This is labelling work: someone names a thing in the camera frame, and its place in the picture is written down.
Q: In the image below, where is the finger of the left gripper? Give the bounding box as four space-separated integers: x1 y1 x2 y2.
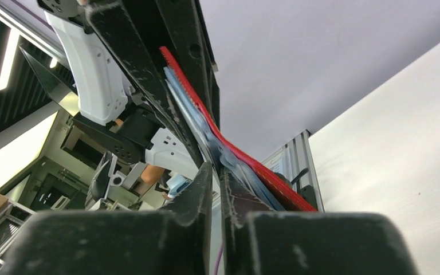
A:
125 1 219 124
85 1 203 167

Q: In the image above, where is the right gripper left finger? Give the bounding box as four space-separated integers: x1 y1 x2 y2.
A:
0 162 213 274

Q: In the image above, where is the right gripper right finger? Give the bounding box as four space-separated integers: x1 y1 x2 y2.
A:
219 169 418 274

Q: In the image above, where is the red leather card holder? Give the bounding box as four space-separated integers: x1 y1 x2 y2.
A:
159 46 316 211

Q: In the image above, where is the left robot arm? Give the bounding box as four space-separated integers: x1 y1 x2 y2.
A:
38 0 220 163

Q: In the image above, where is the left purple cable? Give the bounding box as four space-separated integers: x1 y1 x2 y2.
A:
213 245 225 275

